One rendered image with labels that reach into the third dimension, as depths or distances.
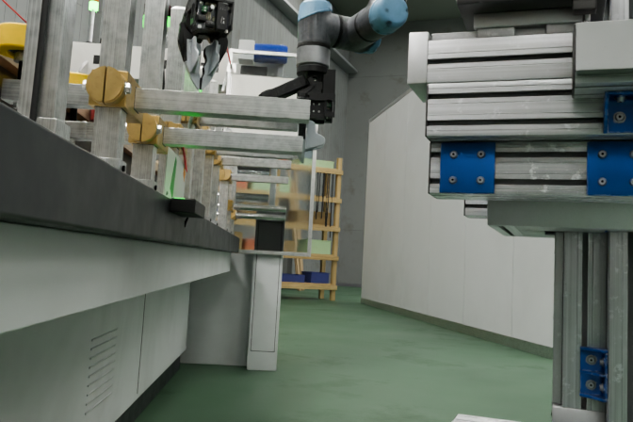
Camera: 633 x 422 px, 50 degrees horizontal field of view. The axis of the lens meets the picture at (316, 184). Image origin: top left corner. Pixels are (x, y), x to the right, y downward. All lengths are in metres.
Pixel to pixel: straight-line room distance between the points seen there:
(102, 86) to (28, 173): 0.38
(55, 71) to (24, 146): 0.16
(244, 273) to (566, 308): 2.71
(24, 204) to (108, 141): 0.39
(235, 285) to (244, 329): 0.25
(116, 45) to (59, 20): 0.27
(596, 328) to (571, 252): 0.14
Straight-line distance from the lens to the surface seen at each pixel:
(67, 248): 0.83
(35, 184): 0.59
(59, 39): 0.72
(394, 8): 1.45
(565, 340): 1.34
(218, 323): 3.87
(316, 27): 1.52
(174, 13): 1.52
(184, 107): 0.99
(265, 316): 3.73
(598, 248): 1.34
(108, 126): 0.96
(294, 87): 1.50
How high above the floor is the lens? 0.60
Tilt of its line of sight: 6 degrees up
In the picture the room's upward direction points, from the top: 3 degrees clockwise
